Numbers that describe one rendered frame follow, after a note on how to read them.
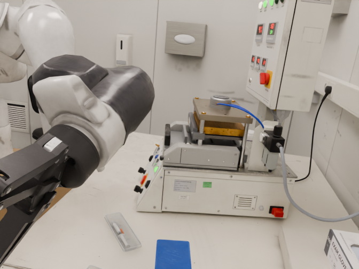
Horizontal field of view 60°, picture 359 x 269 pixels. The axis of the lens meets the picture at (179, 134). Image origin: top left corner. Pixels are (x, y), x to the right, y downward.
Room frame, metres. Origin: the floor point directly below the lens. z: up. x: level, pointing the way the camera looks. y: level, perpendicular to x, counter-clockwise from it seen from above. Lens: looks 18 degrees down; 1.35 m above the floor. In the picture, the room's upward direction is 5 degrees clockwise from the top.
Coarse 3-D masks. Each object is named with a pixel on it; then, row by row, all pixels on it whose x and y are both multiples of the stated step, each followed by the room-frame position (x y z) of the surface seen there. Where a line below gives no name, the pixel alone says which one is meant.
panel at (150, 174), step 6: (162, 138) 1.26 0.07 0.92; (156, 144) 1.23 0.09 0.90; (162, 144) 1.18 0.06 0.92; (162, 150) 1.11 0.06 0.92; (150, 162) 1.21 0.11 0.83; (150, 168) 1.13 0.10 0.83; (144, 174) 1.18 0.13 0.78; (150, 174) 1.07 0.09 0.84; (156, 174) 0.97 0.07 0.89; (150, 180) 0.99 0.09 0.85; (144, 186) 1.04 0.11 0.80; (144, 192) 0.98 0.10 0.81; (138, 198) 1.01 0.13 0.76; (138, 204) 0.96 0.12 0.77
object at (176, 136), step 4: (184, 128) 1.15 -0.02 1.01; (172, 132) 1.20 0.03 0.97; (176, 132) 1.21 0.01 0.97; (180, 132) 1.21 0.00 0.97; (184, 132) 1.09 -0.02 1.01; (188, 132) 1.22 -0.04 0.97; (164, 136) 1.22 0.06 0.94; (172, 136) 1.15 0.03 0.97; (176, 136) 1.16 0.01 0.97; (180, 136) 1.16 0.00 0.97; (184, 136) 1.06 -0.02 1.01; (188, 136) 1.17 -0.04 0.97; (164, 140) 1.13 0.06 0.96; (172, 140) 1.10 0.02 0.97; (176, 140) 1.11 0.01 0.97; (180, 140) 1.11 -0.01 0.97; (184, 140) 1.05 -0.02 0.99; (188, 140) 1.12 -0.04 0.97; (192, 140) 1.13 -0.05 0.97; (164, 144) 1.06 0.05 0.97; (172, 144) 1.06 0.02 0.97; (164, 148) 1.01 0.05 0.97; (244, 156) 1.03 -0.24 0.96; (244, 160) 1.03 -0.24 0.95
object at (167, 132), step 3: (165, 126) 1.16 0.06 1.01; (168, 126) 1.15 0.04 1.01; (165, 129) 1.12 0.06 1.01; (168, 129) 1.11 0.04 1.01; (165, 132) 1.08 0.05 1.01; (168, 132) 1.07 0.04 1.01; (165, 135) 1.05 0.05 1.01; (168, 135) 1.05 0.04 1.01; (165, 138) 1.04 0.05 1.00; (168, 138) 1.04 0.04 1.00; (165, 141) 1.04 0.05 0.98; (168, 141) 1.04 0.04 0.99; (165, 144) 1.04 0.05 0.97; (168, 144) 1.04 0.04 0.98
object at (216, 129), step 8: (208, 128) 1.02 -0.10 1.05; (216, 128) 1.03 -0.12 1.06; (224, 128) 1.03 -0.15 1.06; (232, 128) 1.04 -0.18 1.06; (240, 128) 1.05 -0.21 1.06; (208, 136) 1.02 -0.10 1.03; (216, 136) 1.03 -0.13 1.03; (224, 136) 1.03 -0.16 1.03; (232, 136) 1.03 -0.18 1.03; (240, 136) 1.03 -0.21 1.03
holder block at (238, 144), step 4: (196, 140) 1.06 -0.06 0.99; (204, 140) 1.11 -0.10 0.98; (208, 140) 1.12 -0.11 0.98; (212, 140) 1.07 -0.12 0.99; (216, 140) 1.08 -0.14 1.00; (220, 140) 1.08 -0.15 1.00; (224, 140) 1.13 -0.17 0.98; (228, 140) 1.14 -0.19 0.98; (232, 140) 1.12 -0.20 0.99; (236, 140) 1.10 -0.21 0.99; (208, 144) 1.03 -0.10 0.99; (212, 144) 1.03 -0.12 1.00; (216, 144) 1.04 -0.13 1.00; (220, 144) 1.04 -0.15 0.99; (224, 144) 1.05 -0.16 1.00; (228, 144) 1.09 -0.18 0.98; (232, 144) 1.10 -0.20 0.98; (236, 144) 1.06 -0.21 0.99; (240, 144) 1.06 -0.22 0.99
